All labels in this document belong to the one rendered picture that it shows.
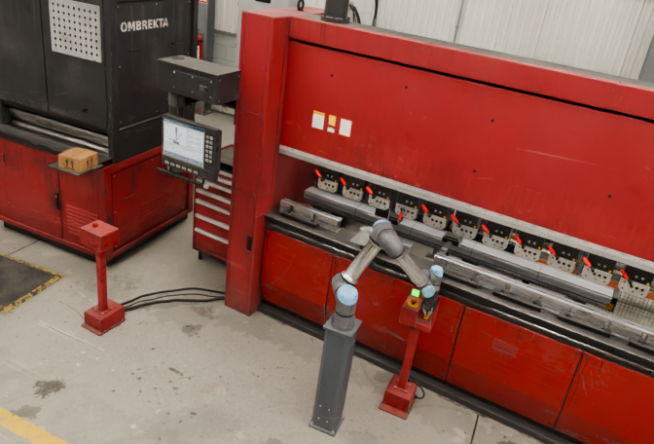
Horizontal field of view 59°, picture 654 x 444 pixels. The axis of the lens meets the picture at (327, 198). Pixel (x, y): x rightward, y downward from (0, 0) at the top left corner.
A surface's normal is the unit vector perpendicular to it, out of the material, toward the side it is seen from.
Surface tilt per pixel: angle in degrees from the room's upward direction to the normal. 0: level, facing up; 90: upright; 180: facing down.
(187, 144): 90
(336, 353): 90
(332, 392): 90
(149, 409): 0
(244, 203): 90
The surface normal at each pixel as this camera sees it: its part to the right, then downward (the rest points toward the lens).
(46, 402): 0.12, -0.90
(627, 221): -0.48, 0.31
